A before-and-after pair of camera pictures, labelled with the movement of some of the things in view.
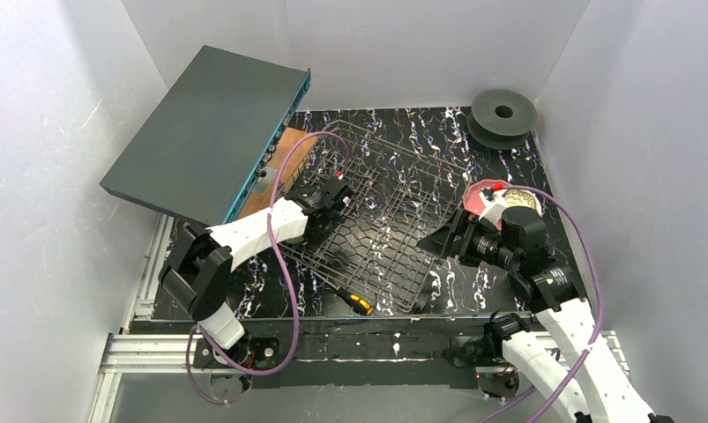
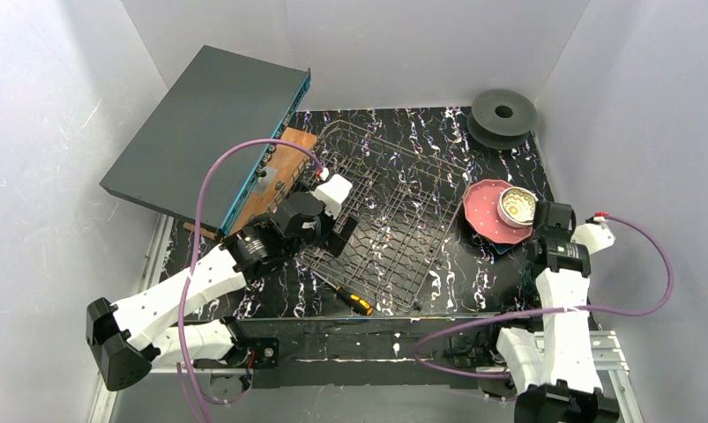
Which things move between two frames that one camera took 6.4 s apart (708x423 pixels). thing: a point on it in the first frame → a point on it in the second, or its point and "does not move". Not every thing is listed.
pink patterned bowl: (519, 197) does not move
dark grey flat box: (200, 151) does not move
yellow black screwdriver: (356, 302) does not move
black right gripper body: (459, 241) → (551, 215)
